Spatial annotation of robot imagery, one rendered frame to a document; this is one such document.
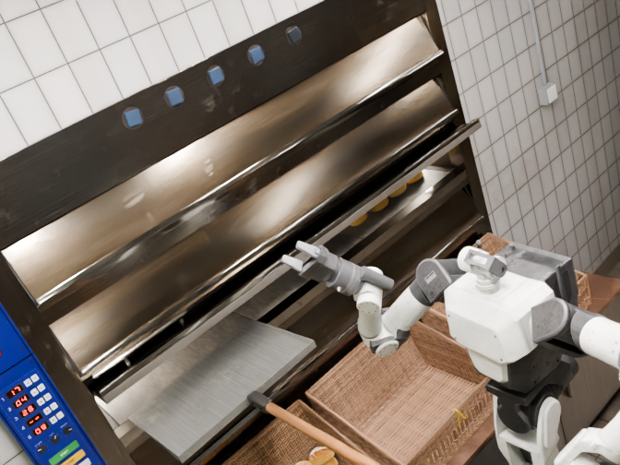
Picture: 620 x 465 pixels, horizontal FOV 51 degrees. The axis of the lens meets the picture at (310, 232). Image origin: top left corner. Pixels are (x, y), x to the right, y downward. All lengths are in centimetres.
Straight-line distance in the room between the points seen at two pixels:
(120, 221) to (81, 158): 22
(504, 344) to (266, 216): 96
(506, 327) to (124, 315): 112
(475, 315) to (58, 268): 115
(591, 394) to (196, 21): 220
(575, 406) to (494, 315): 137
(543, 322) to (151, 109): 125
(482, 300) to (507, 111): 161
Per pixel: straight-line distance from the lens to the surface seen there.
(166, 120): 206
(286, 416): 191
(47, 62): 194
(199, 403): 217
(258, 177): 224
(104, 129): 199
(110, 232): 202
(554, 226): 365
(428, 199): 283
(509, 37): 321
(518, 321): 169
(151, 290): 212
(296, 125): 231
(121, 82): 201
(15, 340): 198
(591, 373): 308
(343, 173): 246
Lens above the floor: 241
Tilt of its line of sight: 25 degrees down
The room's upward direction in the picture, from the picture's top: 21 degrees counter-clockwise
